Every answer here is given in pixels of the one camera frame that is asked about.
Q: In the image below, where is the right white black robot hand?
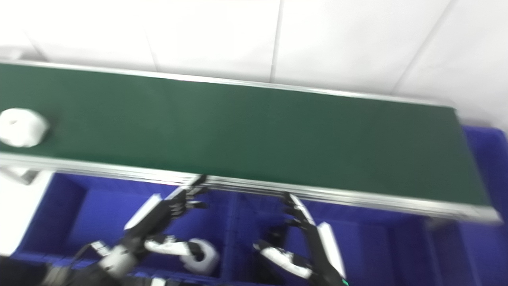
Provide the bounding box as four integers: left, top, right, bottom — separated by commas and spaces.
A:
253, 193, 350, 286

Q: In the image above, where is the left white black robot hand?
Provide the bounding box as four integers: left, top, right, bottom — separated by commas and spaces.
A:
121, 175, 209, 259

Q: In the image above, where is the white cylindrical plastic part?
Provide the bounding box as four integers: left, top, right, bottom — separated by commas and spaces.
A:
0, 108, 50, 148
179, 238, 220, 275

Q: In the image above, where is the aluminium conveyor support leg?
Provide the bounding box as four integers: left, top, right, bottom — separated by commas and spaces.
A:
0, 167, 40, 186

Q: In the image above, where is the blue plastic bin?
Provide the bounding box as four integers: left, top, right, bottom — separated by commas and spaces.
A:
222, 191, 437, 286
425, 126, 508, 286
12, 173, 239, 286

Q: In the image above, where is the green conveyor belt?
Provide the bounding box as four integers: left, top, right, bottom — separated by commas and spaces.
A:
0, 63, 492, 206
0, 60, 504, 223

